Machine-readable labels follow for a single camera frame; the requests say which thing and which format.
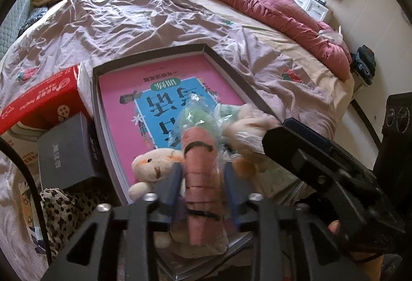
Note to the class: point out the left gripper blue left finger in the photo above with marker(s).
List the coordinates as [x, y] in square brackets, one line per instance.
[168, 192]

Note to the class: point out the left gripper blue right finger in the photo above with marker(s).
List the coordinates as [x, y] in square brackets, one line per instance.
[237, 195]

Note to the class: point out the orange carrot plush roll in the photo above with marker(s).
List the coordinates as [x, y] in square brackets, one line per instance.
[204, 209]

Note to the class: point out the brown bun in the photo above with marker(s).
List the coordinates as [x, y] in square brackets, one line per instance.
[245, 133]

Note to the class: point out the leopard print scrunchie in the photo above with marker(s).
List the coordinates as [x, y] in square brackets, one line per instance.
[65, 212]

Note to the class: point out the person's right hand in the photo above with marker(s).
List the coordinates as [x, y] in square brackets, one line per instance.
[369, 265]

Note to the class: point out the cream plush lamb toy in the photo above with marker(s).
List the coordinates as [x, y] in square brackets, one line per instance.
[151, 167]

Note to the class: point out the dark shallow tray box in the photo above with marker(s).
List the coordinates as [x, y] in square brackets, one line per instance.
[103, 137]

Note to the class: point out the green item in plastic bag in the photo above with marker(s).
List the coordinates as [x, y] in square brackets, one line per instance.
[197, 113]

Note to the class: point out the pink and blue book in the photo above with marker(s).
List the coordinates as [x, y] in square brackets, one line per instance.
[141, 102]

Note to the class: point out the dark grey small box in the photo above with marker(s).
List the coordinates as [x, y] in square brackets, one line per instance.
[69, 154]

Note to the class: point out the red and white carton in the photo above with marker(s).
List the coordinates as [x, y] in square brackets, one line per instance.
[43, 107]

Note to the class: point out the white printed snack bag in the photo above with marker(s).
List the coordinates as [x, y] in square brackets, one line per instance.
[31, 218]

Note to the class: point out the dark bag on floor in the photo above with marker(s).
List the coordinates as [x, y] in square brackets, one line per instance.
[364, 64]

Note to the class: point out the lilac bed sheet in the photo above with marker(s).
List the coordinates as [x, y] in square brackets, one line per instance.
[291, 80]

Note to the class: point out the white plastic bag on duvet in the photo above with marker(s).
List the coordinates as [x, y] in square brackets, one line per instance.
[334, 37]

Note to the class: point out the pink quilted duvet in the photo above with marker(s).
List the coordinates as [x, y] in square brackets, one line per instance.
[287, 17]

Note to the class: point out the white drawer cabinet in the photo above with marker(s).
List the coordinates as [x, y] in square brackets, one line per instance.
[316, 10]

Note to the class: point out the grey quilted headboard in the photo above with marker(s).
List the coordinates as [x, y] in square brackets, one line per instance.
[12, 24]

